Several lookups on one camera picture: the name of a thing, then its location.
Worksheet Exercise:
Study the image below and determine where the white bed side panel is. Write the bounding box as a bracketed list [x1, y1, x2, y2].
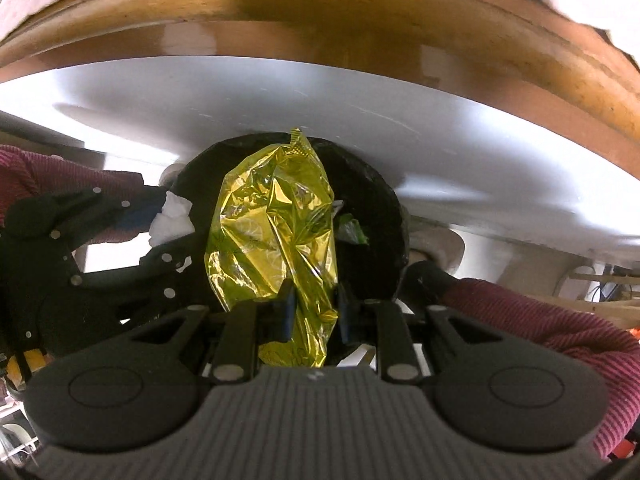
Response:
[0, 55, 640, 263]

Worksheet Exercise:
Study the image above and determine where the green plastic bag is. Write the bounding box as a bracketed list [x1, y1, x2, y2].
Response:
[339, 214, 370, 247]

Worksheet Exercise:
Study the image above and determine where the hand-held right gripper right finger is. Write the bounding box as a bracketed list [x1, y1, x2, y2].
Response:
[336, 285, 506, 386]

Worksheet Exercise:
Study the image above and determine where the brown wooden bed frame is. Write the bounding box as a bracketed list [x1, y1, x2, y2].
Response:
[0, 0, 640, 181]

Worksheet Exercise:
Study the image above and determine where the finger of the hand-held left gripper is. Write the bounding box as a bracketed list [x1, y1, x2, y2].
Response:
[70, 240, 207, 322]
[47, 185, 168, 246]

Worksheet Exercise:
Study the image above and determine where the white tissue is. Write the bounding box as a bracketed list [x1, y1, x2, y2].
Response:
[148, 191, 197, 250]

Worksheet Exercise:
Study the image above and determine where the yellow foil wrapper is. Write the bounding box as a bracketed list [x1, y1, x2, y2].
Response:
[204, 129, 341, 368]

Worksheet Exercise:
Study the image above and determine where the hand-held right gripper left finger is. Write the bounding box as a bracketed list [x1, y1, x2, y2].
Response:
[129, 279, 297, 386]

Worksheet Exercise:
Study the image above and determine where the white wire rack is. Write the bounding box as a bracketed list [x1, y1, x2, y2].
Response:
[0, 400, 40, 463]

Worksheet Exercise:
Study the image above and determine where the wooden rack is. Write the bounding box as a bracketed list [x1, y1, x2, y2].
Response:
[552, 260, 640, 333]

